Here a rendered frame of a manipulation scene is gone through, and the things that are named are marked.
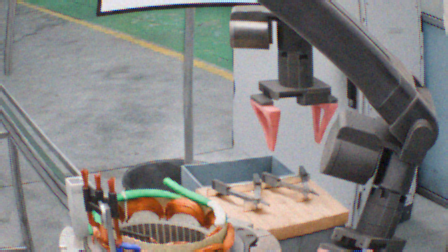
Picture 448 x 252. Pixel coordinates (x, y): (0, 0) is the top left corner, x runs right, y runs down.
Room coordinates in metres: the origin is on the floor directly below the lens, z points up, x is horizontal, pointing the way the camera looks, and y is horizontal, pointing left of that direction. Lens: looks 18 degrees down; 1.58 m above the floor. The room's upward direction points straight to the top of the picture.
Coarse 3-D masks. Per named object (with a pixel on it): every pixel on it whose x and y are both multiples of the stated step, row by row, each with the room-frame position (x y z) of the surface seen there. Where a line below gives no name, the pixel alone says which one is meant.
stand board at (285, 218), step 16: (272, 192) 1.28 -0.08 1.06; (288, 192) 1.28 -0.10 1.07; (320, 192) 1.27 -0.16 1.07; (224, 208) 1.21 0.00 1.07; (240, 208) 1.21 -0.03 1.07; (272, 208) 1.21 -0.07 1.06; (288, 208) 1.21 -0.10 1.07; (304, 208) 1.20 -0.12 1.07; (320, 208) 1.20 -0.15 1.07; (336, 208) 1.19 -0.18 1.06; (256, 224) 1.15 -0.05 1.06; (272, 224) 1.14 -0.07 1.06; (288, 224) 1.14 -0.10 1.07; (304, 224) 1.15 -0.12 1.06; (320, 224) 1.16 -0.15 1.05; (336, 224) 1.17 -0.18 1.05
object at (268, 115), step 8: (256, 96) 1.27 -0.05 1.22; (264, 96) 1.27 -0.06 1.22; (256, 104) 1.25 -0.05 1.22; (264, 104) 1.23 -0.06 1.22; (272, 104) 1.24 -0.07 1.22; (256, 112) 1.26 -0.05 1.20; (264, 112) 1.23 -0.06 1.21; (272, 112) 1.22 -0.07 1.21; (280, 112) 1.22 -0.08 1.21; (264, 120) 1.26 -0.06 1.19; (272, 120) 1.22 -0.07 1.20; (264, 128) 1.26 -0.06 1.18; (272, 128) 1.23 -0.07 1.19; (272, 136) 1.23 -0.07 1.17; (272, 144) 1.24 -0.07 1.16
